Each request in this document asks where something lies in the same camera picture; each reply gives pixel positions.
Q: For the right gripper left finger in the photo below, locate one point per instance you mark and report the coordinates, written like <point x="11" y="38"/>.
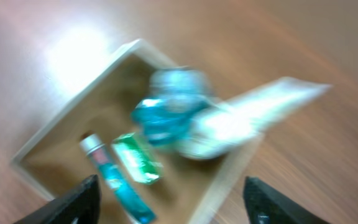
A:
<point x="81" y="205"/>

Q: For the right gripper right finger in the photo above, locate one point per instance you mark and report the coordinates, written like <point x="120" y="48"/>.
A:
<point x="265" y="205"/>

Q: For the teal toothpaste tube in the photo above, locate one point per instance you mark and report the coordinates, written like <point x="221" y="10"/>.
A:
<point x="125" y="194"/>

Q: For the green white soap box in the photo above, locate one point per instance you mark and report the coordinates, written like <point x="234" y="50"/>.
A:
<point x="135" y="155"/>

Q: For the white leaf-print cosmetic tube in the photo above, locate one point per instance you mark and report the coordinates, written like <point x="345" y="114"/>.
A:
<point x="227" y="124"/>

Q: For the blue mouthwash bottle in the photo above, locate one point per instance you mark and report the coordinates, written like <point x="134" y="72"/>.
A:
<point x="175" y="96"/>

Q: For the white open cardboard box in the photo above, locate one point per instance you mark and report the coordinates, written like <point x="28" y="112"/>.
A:
<point x="52" y="161"/>

